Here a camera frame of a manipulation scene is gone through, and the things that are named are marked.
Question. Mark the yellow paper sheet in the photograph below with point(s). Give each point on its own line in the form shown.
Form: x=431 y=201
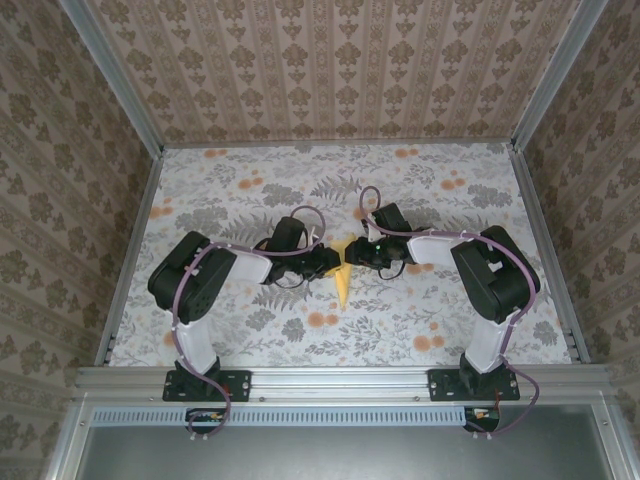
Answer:
x=344 y=292

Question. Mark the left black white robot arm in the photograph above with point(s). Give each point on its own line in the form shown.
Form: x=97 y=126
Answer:
x=190 y=280

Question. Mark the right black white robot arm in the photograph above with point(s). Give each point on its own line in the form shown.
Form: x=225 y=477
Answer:
x=495 y=280

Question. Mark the grey metal sheet panel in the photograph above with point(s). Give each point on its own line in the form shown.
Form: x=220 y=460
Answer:
x=340 y=455

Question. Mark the floral patterned table cover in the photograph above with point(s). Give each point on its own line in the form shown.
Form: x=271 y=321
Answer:
x=300 y=170

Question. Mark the aluminium back rail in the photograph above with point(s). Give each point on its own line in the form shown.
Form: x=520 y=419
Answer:
x=340 y=144

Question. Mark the aluminium front frame rail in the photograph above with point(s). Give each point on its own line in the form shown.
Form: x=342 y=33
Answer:
x=340 y=382

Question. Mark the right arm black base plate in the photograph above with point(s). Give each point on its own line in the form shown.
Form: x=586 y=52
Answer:
x=440 y=385

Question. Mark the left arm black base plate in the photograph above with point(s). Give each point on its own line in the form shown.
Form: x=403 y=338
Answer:
x=240 y=385

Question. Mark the aluminium side rail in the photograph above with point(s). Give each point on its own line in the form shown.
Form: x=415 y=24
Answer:
x=131 y=250
x=547 y=250

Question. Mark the aluminium frame post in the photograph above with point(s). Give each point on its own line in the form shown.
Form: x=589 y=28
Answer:
x=120 y=80
x=550 y=75

